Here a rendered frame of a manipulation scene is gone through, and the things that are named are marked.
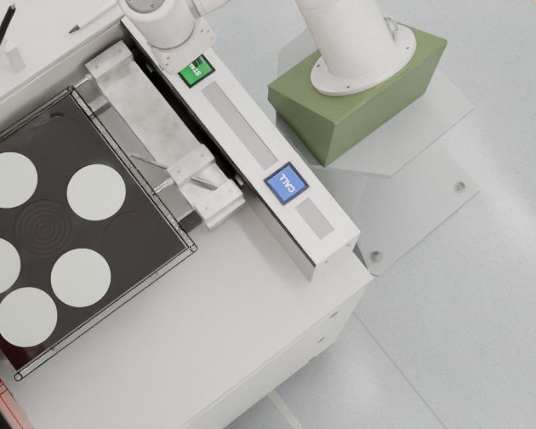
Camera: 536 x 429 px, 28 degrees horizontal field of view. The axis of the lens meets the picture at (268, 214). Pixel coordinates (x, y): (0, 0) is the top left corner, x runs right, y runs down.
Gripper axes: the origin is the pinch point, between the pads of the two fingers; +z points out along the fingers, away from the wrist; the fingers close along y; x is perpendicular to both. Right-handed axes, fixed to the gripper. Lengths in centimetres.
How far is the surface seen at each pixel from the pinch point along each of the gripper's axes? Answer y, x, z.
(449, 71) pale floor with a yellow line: 53, -8, 114
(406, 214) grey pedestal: 19, -32, 105
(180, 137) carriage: -10.4, -6.6, 10.9
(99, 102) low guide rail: -18.1, 8.6, 12.5
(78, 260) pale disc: -36.3, -14.4, 3.4
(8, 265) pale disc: -46.0, -8.2, 1.4
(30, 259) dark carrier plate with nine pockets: -42.6, -9.4, 2.1
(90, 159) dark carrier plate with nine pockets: -24.8, -1.1, 5.9
